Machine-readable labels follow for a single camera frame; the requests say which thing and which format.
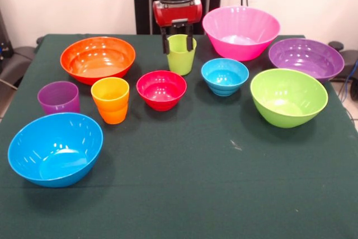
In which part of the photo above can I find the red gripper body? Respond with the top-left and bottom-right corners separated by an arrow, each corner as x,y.
152,0 -> 203,27

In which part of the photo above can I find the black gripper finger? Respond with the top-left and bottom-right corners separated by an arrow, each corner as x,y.
186,23 -> 194,52
161,25 -> 171,55

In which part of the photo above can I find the green cup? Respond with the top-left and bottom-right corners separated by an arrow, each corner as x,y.
166,34 -> 197,77

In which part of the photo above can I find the small red-pink bowl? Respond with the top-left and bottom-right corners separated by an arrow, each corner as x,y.
136,70 -> 187,112

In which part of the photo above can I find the large pink bowl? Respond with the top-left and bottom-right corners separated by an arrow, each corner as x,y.
202,6 -> 281,62

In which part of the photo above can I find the small blue bowl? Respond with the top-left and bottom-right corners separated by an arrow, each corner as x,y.
201,58 -> 249,97

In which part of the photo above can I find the large orange-red bowl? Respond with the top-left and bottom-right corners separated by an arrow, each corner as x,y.
60,36 -> 136,86

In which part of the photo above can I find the orange cup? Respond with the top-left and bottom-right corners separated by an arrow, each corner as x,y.
90,77 -> 130,125

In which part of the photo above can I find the large green bowl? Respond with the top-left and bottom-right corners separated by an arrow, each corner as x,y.
249,68 -> 329,129

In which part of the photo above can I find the large purple bowl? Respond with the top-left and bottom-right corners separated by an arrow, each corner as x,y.
268,38 -> 345,83

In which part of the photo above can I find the purple cup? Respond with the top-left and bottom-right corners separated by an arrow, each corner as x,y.
37,81 -> 81,116

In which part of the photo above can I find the dark green tablecloth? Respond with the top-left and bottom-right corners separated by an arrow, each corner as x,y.
0,34 -> 358,239

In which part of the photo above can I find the large blue bowl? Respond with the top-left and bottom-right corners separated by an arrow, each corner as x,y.
7,112 -> 104,189

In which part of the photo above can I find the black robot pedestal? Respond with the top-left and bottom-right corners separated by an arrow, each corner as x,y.
129,0 -> 226,35

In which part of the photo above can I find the blue cable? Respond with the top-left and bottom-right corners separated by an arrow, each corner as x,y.
338,59 -> 358,102

